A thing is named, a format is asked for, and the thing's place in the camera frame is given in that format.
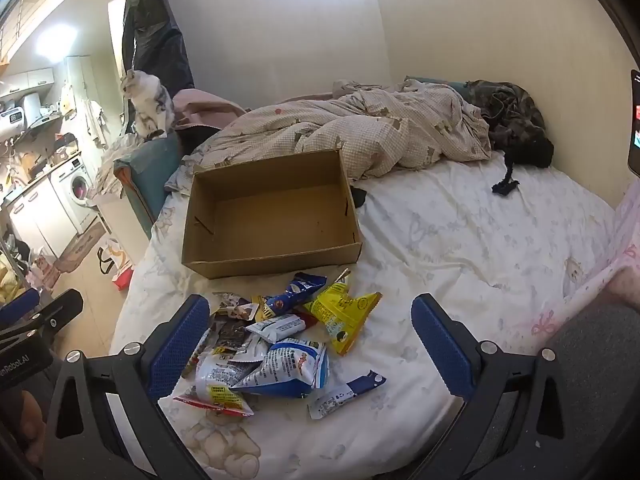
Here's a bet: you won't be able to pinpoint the teal pillow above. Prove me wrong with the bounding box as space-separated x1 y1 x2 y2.
404 76 471 96

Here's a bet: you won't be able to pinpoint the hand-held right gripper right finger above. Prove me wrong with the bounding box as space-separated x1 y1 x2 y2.
410 292 586 480

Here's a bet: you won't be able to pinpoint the white water heater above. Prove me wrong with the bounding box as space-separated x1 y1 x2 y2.
0 105 26 138

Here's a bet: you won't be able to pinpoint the grey and white cat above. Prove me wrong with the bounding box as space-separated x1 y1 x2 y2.
119 69 176 141

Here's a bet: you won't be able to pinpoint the white hanging towel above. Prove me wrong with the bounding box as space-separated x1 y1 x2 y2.
85 100 108 148

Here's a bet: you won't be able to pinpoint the white printed bed sheet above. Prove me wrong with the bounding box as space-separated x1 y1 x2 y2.
109 160 626 480

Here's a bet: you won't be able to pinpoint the yellow snack packet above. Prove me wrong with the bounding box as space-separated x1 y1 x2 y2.
303 282 383 357

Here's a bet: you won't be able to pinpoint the black phone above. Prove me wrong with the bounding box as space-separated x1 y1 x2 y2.
627 69 640 178

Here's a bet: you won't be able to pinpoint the white and blue snack packet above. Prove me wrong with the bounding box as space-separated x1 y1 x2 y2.
231 337 328 400

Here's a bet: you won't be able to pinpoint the person's grey trousers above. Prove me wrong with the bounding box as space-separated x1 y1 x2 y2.
542 300 640 461

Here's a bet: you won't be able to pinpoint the dark brown blanket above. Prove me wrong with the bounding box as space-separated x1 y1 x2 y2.
462 80 548 148

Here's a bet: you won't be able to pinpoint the pile of snack packets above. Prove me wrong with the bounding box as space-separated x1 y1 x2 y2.
182 270 388 421

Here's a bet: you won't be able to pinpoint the beige checked quilt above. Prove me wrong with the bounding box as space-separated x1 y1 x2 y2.
165 80 493 193

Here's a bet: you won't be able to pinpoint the brown doormat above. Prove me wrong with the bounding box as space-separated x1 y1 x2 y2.
55 232 108 273

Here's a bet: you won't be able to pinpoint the white washing machine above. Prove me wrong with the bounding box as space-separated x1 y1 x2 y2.
50 156 98 235

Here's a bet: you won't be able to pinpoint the white wall cabinets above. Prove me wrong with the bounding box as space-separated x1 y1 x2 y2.
0 66 56 98

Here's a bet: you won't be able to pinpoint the pile of light cloths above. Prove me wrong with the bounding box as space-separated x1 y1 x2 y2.
95 132 146 201

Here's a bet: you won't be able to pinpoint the tall white cabinet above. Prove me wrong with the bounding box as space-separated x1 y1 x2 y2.
65 55 108 126

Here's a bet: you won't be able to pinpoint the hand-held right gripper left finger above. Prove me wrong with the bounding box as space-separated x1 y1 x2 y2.
42 294 211 480

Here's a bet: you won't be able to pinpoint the dark hanging jacket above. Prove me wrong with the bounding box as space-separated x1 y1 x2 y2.
121 0 195 93

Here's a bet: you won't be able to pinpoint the white base cabinet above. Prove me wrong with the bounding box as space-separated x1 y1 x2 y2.
7 177 78 261

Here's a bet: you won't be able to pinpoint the pink bow print blanket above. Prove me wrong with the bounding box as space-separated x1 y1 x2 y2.
510 180 640 346

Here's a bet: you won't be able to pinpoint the white shopping bag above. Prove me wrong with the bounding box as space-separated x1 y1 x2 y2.
96 239 133 276

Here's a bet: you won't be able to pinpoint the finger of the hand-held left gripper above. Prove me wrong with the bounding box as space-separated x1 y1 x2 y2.
0 289 85 348
0 287 41 323

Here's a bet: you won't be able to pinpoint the brown cardboard box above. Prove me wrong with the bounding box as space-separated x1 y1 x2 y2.
181 147 363 280

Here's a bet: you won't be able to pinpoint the white range hood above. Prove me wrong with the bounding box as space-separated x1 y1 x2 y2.
20 91 63 131

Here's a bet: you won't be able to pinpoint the teal padded headboard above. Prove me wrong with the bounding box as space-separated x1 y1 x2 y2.
113 132 183 241

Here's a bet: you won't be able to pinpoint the person's left hand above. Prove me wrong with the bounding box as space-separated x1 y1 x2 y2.
7 390 46 441

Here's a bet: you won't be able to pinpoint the white red-edged snack packet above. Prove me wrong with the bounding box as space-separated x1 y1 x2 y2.
172 352 256 417

